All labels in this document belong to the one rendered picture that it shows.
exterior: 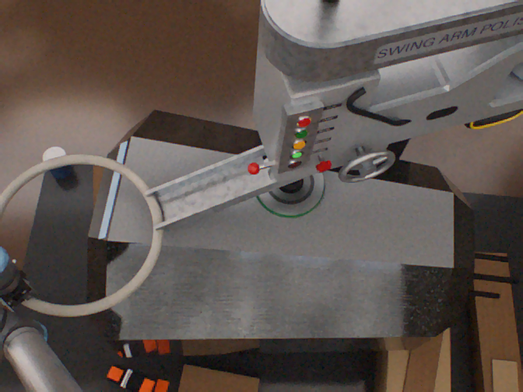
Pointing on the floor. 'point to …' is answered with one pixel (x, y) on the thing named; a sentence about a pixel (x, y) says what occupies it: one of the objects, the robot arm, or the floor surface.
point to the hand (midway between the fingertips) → (15, 292)
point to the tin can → (57, 167)
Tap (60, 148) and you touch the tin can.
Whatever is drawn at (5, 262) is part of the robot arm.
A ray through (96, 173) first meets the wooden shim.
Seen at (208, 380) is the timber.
